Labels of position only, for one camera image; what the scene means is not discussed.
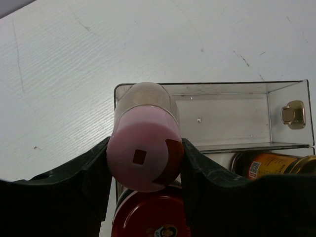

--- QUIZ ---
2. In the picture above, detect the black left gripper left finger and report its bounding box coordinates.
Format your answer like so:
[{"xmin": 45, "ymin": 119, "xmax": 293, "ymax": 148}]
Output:
[{"xmin": 0, "ymin": 139, "xmax": 112, "ymax": 237}]

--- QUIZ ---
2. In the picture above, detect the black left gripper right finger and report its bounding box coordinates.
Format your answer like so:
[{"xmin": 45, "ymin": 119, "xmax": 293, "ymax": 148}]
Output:
[{"xmin": 181, "ymin": 139, "xmax": 316, "ymax": 237}]

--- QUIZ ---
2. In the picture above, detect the red lid chili jar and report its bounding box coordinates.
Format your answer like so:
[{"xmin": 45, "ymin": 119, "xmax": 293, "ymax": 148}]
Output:
[{"xmin": 230, "ymin": 151, "xmax": 316, "ymax": 180}]

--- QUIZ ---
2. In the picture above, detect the red lid dark sauce jar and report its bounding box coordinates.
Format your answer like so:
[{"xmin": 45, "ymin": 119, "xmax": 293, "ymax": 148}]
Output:
[{"xmin": 111, "ymin": 181, "xmax": 192, "ymax": 237}]

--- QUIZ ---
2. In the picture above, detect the pink cap spice shaker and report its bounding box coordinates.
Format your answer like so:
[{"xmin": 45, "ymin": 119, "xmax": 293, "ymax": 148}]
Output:
[{"xmin": 107, "ymin": 82, "xmax": 184, "ymax": 192}]

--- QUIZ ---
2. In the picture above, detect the clear tiered organizer rack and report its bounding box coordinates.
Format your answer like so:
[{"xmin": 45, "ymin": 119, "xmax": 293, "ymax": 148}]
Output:
[{"xmin": 113, "ymin": 79, "xmax": 316, "ymax": 213}]

